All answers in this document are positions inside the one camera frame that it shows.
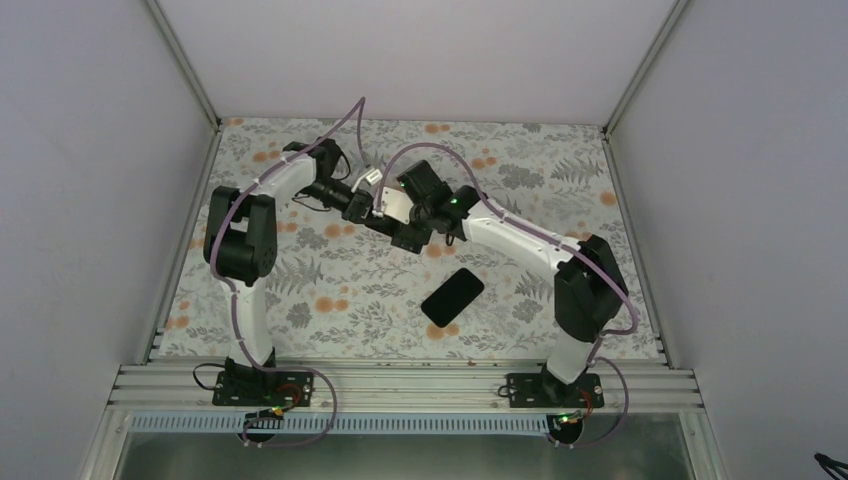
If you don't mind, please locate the aluminium frame post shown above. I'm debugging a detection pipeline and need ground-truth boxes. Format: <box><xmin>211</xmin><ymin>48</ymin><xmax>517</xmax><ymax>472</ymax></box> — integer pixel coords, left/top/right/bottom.
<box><xmin>143</xmin><ymin>0</ymin><xmax>220</xmax><ymax>131</ymax></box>
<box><xmin>602</xmin><ymin>0</ymin><xmax>690</xmax><ymax>141</ymax></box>

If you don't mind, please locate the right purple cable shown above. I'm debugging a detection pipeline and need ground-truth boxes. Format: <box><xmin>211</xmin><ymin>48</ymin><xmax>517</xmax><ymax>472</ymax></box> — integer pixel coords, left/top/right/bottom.
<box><xmin>372</xmin><ymin>142</ymin><xmax>641</xmax><ymax>450</ymax></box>

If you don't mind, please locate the purple cable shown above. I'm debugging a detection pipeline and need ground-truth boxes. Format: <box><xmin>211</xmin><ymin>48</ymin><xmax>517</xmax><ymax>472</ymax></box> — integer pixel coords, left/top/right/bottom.
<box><xmin>372</xmin><ymin>142</ymin><xmax>641</xmax><ymax>450</ymax></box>
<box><xmin>209</xmin><ymin>96</ymin><xmax>369</xmax><ymax>450</ymax></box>

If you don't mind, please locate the black phone on table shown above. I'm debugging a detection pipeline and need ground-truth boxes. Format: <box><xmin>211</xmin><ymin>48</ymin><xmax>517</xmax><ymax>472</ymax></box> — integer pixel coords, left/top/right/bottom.
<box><xmin>420</xmin><ymin>268</ymin><xmax>485</xmax><ymax>328</ymax></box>

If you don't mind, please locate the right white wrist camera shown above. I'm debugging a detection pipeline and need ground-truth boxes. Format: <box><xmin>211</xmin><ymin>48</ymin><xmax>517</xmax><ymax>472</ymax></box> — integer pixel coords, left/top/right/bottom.
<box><xmin>374</xmin><ymin>187</ymin><xmax>414</xmax><ymax>225</ymax></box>

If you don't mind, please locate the aluminium front rail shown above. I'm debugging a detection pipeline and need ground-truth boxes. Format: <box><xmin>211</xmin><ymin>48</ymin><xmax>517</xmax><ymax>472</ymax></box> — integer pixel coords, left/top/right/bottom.
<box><xmin>107</xmin><ymin>361</ymin><xmax>704</xmax><ymax>413</ymax></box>

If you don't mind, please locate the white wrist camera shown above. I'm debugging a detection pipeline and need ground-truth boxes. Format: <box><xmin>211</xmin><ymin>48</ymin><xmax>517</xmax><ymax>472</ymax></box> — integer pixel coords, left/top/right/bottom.
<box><xmin>351</xmin><ymin>168</ymin><xmax>383</xmax><ymax>193</ymax></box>
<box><xmin>374</xmin><ymin>187</ymin><xmax>414</xmax><ymax>225</ymax></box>

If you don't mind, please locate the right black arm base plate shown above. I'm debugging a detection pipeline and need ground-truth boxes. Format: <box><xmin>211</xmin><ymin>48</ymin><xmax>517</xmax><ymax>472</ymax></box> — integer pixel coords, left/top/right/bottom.
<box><xmin>497</xmin><ymin>373</ymin><xmax>605</xmax><ymax>409</ymax></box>

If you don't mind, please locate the aluminium frame post right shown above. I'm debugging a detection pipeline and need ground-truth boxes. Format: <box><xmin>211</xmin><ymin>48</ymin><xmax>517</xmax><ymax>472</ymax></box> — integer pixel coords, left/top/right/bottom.
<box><xmin>602</xmin><ymin>0</ymin><xmax>690</xmax><ymax>141</ymax></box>

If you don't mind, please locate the floral patterned table mat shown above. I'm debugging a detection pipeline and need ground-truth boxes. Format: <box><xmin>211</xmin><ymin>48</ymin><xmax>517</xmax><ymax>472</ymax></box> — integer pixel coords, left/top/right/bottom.
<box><xmin>158</xmin><ymin>117</ymin><xmax>660</xmax><ymax>362</ymax></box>

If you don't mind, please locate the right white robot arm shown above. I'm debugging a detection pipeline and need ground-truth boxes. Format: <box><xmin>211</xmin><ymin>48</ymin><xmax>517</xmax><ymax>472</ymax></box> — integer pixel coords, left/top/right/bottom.
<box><xmin>374</xmin><ymin>161</ymin><xmax>629</xmax><ymax>407</ymax></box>

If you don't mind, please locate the white slotted cable duct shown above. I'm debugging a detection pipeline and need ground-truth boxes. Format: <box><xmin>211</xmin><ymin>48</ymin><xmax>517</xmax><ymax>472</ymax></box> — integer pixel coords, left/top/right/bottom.
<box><xmin>128</xmin><ymin>411</ymin><xmax>549</xmax><ymax>436</ymax></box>

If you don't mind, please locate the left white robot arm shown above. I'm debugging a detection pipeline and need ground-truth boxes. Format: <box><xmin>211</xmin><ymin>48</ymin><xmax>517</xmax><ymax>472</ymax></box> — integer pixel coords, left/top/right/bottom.
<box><xmin>204</xmin><ymin>139</ymin><xmax>404</xmax><ymax>405</ymax></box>

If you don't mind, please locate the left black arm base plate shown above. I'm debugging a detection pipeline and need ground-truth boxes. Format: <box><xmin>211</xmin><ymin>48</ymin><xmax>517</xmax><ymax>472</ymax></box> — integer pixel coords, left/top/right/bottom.
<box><xmin>211</xmin><ymin>371</ymin><xmax>314</xmax><ymax>408</ymax></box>

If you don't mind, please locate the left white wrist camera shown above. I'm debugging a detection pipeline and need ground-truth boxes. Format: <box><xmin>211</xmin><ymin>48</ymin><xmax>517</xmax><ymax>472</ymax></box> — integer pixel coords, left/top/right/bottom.
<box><xmin>351</xmin><ymin>168</ymin><xmax>383</xmax><ymax>193</ymax></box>

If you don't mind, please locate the aluminium frame post left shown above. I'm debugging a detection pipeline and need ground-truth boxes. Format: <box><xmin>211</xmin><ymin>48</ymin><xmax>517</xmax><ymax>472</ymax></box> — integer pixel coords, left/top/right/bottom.
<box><xmin>143</xmin><ymin>0</ymin><xmax>220</xmax><ymax>131</ymax></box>

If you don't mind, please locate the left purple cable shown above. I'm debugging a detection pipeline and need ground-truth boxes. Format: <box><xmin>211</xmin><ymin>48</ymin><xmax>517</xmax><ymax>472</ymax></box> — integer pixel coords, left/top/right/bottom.
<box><xmin>209</xmin><ymin>96</ymin><xmax>369</xmax><ymax>450</ymax></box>

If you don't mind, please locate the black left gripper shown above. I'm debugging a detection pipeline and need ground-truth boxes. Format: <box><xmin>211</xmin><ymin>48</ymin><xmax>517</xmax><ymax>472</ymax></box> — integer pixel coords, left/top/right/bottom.
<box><xmin>301</xmin><ymin>178</ymin><xmax>390</xmax><ymax>225</ymax></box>

